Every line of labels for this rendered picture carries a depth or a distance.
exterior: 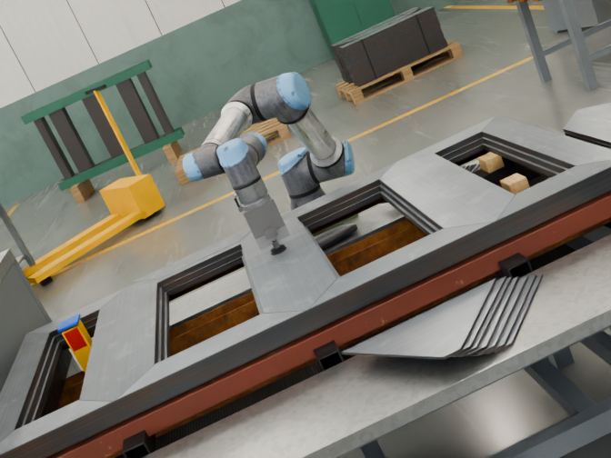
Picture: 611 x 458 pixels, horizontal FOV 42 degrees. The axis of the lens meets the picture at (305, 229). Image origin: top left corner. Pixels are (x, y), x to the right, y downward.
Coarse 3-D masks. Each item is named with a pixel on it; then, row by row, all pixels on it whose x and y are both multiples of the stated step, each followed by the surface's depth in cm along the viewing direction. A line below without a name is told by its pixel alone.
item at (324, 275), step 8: (320, 272) 182; (328, 272) 180; (304, 280) 181; (312, 280) 180; (320, 280) 178; (328, 280) 176; (280, 288) 182; (288, 288) 181; (296, 288) 179; (304, 288) 178; (312, 288) 176; (264, 296) 182; (272, 296) 180; (280, 296) 179; (288, 296) 177; (296, 296) 175; (264, 304) 178; (272, 304) 177; (264, 312) 175
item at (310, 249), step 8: (296, 248) 197; (304, 248) 196; (312, 248) 194; (280, 256) 197; (288, 256) 195; (296, 256) 193; (304, 256) 192; (264, 264) 197; (272, 264) 195; (280, 264) 193; (288, 264) 191; (256, 272) 195; (264, 272) 193; (272, 272) 191; (256, 280) 191
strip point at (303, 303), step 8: (320, 288) 174; (304, 296) 174; (312, 296) 172; (280, 304) 175; (288, 304) 173; (296, 304) 171; (304, 304) 170; (312, 304) 168; (272, 312) 173; (280, 312) 171
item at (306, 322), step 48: (480, 144) 232; (384, 192) 228; (576, 192) 170; (480, 240) 169; (384, 288) 168; (48, 336) 223; (288, 336) 168; (48, 384) 201; (192, 384) 167; (96, 432) 166
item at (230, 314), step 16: (400, 224) 232; (368, 240) 232; (384, 240) 225; (400, 240) 226; (416, 240) 226; (336, 256) 232; (352, 256) 224; (368, 256) 225; (224, 304) 230; (240, 304) 230; (192, 320) 229; (208, 320) 230; (224, 320) 223; (240, 320) 224; (176, 336) 222; (192, 336) 222; (208, 336) 223; (176, 352) 223; (80, 384) 220; (64, 400) 221
